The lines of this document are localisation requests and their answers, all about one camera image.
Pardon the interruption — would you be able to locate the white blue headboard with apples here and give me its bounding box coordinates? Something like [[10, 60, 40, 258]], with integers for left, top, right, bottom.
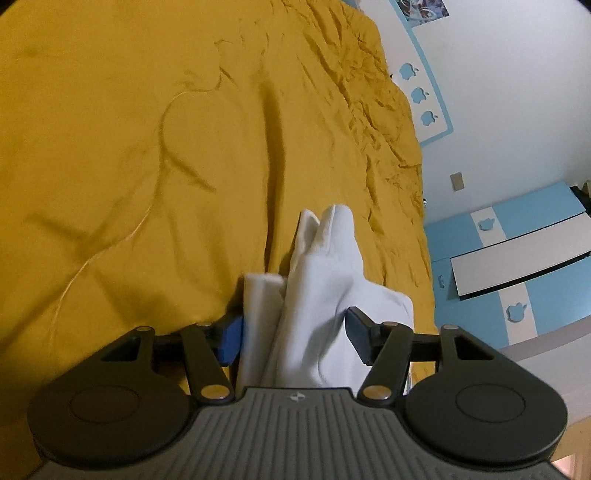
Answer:
[[348, 0, 454, 147]]

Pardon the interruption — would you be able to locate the mustard yellow bed quilt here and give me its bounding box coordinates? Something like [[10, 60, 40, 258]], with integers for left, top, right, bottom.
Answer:
[[0, 0, 439, 480]]

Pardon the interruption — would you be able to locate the white Nevada sweatshirt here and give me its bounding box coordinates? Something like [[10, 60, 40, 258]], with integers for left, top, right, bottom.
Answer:
[[236, 205, 414, 392]]

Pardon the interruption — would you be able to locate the anime poster on wall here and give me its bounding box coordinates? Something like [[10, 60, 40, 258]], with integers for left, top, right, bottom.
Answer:
[[397, 0, 449, 28]]

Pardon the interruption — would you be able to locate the blue wardrobe with mirror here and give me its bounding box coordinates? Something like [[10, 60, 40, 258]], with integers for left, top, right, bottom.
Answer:
[[426, 183, 590, 349]]

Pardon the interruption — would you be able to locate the beige wall switch plate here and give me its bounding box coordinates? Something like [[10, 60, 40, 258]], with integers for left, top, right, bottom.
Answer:
[[450, 172, 465, 192]]

